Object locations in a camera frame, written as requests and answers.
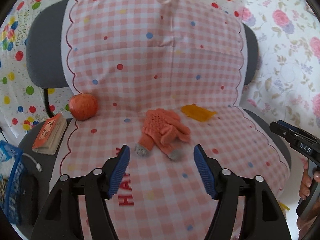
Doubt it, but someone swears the right hand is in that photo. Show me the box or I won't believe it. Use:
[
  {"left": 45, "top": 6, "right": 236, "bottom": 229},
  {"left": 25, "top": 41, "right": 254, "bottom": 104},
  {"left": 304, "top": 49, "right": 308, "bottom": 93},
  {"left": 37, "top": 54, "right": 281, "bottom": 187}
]
[{"left": 299, "top": 161, "right": 320, "bottom": 200}]

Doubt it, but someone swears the blue plastic basket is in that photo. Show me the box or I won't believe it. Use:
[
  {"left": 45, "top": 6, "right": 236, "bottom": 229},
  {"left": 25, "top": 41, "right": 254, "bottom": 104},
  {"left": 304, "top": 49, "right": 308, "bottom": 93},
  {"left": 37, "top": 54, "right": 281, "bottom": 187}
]
[{"left": 1, "top": 140, "right": 26, "bottom": 224}]

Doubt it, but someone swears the floral wall cloth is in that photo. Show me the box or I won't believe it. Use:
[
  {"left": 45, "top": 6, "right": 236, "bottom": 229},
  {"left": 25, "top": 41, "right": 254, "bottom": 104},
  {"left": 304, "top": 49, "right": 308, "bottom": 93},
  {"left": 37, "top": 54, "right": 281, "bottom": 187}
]
[{"left": 241, "top": 0, "right": 319, "bottom": 135}]

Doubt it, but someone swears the orange peel piece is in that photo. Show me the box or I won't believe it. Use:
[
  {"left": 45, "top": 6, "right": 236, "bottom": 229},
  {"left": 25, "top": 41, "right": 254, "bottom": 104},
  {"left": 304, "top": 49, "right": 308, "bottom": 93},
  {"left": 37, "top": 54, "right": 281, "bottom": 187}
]
[{"left": 181, "top": 104, "right": 217, "bottom": 122}]

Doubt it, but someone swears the red apple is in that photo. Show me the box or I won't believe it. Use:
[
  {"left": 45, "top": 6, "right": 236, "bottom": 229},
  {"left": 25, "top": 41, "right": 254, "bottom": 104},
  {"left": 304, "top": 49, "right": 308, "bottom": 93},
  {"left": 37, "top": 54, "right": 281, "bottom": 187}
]
[{"left": 68, "top": 94, "right": 98, "bottom": 121}]

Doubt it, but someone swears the orange knitted glove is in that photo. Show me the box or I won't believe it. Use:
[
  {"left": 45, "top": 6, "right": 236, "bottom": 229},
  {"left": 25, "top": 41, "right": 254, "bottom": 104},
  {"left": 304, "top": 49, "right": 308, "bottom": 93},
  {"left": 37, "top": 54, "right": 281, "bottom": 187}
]
[{"left": 135, "top": 108, "right": 190, "bottom": 161}]

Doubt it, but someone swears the white usb cable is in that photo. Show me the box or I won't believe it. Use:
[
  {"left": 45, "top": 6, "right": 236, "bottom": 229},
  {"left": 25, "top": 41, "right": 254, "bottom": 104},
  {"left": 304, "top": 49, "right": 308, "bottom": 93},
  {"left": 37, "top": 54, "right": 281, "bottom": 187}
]
[{"left": 22, "top": 153, "right": 43, "bottom": 173}]

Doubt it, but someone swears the orange cover notebook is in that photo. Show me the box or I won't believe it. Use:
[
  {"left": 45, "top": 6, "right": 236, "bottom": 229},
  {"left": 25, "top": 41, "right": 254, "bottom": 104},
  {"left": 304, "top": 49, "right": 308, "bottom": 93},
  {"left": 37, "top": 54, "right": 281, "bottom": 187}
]
[{"left": 32, "top": 113, "right": 67, "bottom": 155}]

